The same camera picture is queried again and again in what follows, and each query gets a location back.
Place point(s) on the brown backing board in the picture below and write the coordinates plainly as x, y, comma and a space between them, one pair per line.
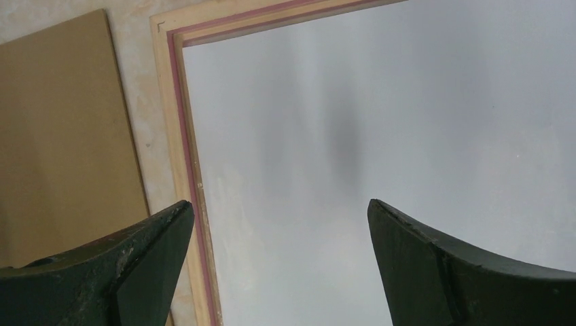
69, 167

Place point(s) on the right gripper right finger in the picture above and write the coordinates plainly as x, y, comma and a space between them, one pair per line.
432, 278

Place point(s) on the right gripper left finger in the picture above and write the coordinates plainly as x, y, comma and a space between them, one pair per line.
125, 278

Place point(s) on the landscape photo print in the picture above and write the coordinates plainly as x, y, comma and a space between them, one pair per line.
460, 114

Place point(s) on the pink wooden picture frame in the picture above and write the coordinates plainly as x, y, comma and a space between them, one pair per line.
208, 22

